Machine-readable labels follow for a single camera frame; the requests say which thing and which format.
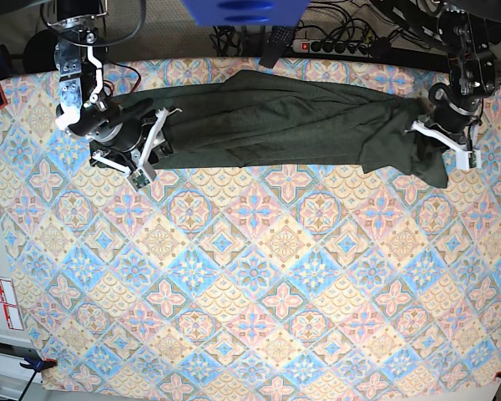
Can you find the dark green long-sleeve shirt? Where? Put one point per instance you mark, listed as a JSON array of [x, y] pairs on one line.
[[256, 119]]

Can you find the blue clamp bottom left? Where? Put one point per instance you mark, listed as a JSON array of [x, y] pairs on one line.
[[36, 365]]

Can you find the black remote control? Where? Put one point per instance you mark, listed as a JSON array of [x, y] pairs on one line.
[[280, 39]]

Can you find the patterned tile tablecloth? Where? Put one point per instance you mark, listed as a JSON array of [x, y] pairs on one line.
[[277, 283]]

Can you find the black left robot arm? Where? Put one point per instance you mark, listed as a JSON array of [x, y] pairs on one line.
[[465, 31]]

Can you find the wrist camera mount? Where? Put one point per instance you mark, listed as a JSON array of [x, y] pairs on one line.
[[139, 173], [467, 155]]

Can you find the red white labels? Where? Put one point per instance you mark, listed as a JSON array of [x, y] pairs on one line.
[[9, 304]]

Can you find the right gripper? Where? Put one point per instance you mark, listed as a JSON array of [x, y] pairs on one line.
[[125, 142]]

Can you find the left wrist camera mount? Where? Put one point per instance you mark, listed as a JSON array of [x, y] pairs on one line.
[[467, 155]]

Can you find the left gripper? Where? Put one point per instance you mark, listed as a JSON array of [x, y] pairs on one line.
[[450, 119]]

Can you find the white power strip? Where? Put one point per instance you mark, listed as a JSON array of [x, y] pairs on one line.
[[330, 47]]

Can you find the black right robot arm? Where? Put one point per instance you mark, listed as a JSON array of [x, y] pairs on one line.
[[85, 98]]

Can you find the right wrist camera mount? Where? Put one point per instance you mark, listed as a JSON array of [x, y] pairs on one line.
[[139, 173]]

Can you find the black round stand base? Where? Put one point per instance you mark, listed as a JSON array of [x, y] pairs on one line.
[[38, 55]]

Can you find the blue plastic box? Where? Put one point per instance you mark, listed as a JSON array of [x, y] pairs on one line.
[[246, 12]]

